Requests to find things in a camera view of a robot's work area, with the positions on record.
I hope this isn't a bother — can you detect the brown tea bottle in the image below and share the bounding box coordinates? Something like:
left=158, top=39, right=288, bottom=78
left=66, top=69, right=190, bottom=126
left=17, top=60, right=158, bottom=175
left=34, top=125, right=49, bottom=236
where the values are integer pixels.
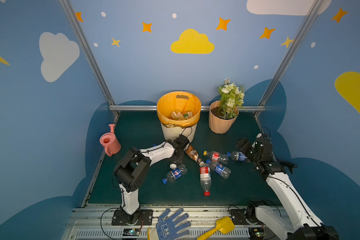
left=186, top=145, right=203, bottom=166

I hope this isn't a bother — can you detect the clear bottle white label top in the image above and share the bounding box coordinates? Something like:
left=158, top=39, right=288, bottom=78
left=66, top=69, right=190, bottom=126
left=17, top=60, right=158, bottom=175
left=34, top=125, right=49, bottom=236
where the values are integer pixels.
left=183, top=111, right=194, bottom=119

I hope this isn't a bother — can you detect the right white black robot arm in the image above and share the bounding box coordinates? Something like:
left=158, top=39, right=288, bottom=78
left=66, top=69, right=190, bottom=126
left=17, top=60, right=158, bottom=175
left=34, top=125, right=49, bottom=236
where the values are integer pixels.
left=236, top=134, right=339, bottom=240

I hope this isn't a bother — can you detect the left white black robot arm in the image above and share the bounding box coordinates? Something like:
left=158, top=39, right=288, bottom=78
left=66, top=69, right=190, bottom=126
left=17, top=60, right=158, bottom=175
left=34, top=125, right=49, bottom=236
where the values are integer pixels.
left=114, top=135, right=190, bottom=217

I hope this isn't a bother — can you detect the white ribbed waste bin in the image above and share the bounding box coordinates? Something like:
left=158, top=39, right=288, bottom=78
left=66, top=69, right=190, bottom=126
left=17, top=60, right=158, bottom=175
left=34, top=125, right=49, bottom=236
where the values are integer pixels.
left=161, top=121, right=197, bottom=143

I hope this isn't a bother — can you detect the orange bin liner bag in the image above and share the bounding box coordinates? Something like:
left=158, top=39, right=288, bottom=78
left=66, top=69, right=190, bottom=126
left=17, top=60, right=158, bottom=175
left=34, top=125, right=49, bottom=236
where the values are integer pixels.
left=157, top=91, right=202, bottom=125

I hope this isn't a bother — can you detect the Pepsi bottle right side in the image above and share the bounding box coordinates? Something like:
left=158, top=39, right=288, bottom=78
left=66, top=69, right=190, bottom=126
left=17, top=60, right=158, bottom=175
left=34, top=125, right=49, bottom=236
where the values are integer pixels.
left=227, top=151, right=250, bottom=162

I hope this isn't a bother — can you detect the red label yellow cap bottle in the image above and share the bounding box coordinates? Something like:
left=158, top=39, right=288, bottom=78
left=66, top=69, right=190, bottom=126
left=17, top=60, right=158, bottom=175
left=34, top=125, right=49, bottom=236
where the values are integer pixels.
left=203, top=151, right=229, bottom=165

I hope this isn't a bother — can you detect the peach ribbed flower pot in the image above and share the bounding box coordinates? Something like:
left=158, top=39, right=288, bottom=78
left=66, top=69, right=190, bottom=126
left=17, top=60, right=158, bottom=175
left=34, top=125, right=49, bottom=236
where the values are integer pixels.
left=209, top=100, right=239, bottom=134

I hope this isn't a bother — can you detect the Pepsi bottle centre blue cap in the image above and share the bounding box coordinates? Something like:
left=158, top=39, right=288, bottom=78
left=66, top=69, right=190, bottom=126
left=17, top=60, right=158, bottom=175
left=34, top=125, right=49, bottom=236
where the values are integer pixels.
left=162, top=164, right=188, bottom=184

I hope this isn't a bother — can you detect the Pepsi bottle centre right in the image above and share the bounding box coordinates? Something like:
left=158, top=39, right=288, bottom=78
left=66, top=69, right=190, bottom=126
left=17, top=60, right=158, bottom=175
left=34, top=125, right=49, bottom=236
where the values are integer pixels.
left=206, top=159, right=231, bottom=179

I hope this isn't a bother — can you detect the red label cola bottle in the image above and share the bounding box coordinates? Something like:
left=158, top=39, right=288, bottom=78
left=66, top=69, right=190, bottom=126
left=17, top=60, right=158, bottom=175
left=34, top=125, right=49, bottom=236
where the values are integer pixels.
left=200, top=163, right=212, bottom=196

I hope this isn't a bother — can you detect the artificial white flower plant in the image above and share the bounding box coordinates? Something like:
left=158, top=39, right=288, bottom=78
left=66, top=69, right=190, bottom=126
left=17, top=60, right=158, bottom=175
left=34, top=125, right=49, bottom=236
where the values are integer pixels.
left=217, top=79, right=245, bottom=120

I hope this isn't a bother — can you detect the pink watering can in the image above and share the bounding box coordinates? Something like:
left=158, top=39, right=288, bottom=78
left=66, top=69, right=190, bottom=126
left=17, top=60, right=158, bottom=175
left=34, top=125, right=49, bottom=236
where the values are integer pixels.
left=100, top=124, right=121, bottom=157

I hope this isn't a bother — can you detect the yellow toy shovel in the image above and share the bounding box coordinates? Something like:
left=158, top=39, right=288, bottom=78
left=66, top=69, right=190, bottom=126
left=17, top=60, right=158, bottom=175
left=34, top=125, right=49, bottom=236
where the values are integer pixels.
left=197, top=216, right=235, bottom=240

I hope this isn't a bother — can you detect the right controller board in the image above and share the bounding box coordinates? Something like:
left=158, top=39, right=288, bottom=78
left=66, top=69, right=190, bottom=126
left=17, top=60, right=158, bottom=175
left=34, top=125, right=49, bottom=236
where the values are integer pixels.
left=249, top=228, right=267, bottom=240

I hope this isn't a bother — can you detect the controller board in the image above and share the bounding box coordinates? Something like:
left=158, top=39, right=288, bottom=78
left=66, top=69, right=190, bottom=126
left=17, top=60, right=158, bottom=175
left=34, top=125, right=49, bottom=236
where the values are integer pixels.
left=249, top=228, right=267, bottom=240
left=123, top=229, right=140, bottom=237

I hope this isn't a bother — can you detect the blue dotted work glove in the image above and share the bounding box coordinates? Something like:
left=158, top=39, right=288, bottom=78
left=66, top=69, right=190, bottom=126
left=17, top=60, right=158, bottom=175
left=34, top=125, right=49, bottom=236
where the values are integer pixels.
left=150, top=208, right=192, bottom=240

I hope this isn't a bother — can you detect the left controller board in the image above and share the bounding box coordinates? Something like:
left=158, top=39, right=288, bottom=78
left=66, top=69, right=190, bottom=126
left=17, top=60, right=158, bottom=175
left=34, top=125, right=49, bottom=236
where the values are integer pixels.
left=123, top=229, right=140, bottom=237

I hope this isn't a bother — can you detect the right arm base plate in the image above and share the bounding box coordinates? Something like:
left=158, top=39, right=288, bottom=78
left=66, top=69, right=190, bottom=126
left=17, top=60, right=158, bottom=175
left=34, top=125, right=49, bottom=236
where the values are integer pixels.
left=228, top=201, right=268, bottom=225

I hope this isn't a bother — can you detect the aluminium frame rear bar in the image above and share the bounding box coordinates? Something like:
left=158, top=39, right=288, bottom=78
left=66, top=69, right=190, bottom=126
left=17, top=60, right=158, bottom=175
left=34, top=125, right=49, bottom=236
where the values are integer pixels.
left=109, top=105, right=266, bottom=113

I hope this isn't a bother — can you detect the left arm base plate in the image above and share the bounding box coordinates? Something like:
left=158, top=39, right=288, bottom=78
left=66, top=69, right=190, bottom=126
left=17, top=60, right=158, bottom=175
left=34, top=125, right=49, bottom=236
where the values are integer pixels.
left=112, top=209, right=153, bottom=226

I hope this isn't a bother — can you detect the aluminium frame right post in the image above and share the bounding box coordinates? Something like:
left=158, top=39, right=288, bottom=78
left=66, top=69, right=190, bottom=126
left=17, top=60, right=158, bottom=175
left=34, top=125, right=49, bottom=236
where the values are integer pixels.
left=254, top=0, right=326, bottom=120

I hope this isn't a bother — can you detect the aluminium frame post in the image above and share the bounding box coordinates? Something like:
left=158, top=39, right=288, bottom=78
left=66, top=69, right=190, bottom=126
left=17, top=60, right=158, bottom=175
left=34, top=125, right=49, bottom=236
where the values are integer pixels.
left=59, top=0, right=115, bottom=107
left=254, top=0, right=326, bottom=120

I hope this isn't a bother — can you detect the aluminium frame left post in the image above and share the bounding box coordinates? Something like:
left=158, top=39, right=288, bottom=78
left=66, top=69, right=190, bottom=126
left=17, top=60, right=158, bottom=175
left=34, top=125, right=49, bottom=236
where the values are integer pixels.
left=59, top=0, right=115, bottom=107

